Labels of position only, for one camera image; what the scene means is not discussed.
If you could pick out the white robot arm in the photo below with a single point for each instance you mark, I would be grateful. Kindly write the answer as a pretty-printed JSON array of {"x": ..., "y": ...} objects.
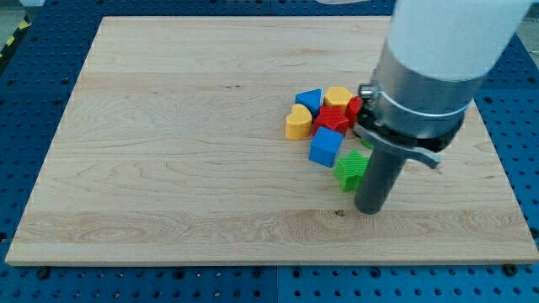
[{"x": 435, "y": 57}]

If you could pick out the wooden board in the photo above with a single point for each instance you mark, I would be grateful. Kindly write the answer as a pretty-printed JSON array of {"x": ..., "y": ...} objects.
[{"x": 172, "y": 152}]

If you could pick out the yellow hexagon block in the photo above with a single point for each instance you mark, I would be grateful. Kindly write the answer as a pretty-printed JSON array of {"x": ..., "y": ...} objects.
[{"x": 337, "y": 97}]

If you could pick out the green block behind arm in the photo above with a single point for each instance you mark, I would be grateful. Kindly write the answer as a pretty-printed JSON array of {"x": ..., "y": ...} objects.
[{"x": 367, "y": 144}]

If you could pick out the yellow heart block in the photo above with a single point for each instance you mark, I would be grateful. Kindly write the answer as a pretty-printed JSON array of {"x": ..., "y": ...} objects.
[{"x": 298, "y": 122}]

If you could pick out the blue triangle block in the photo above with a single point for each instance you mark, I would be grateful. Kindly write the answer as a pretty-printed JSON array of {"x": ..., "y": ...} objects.
[{"x": 312, "y": 99}]

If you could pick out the blue cube block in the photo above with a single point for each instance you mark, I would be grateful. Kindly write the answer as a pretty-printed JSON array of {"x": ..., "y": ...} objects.
[{"x": 325, "y": 146}]

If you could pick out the green star block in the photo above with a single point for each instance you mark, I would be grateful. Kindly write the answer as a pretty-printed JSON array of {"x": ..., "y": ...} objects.
[{"x": 350, "y": 170}]

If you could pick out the red star block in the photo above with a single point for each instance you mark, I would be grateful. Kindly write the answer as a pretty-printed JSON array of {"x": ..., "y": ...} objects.
[{"x": 331, "y": 118}]

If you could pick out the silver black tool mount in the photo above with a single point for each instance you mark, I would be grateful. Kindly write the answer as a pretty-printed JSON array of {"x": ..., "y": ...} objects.
[{"x": 409, "y": 114}]

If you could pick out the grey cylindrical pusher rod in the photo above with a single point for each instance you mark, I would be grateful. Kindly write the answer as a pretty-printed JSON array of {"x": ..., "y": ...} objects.
[{"x": 380, "y": 176}]

